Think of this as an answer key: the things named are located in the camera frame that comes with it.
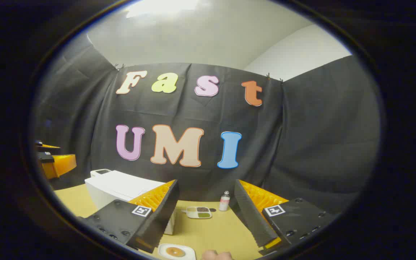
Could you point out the white divided seasoning dish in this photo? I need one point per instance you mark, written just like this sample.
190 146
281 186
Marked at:
198 213

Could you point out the white microwave oven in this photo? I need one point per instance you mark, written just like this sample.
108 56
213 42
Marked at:
116 187

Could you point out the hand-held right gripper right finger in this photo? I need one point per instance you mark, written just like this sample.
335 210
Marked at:
249 216

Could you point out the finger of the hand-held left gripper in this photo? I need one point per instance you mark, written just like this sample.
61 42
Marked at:
47 147
61 164

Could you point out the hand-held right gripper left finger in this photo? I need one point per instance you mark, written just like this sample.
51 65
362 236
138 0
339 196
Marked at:
164 216

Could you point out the white square plate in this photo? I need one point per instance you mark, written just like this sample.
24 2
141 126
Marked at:
190 252

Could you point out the small pink label bottle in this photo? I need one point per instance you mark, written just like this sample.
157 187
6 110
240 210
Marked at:
224 203

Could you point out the black backdrop cloth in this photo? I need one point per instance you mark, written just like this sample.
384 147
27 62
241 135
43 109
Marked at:
302 144

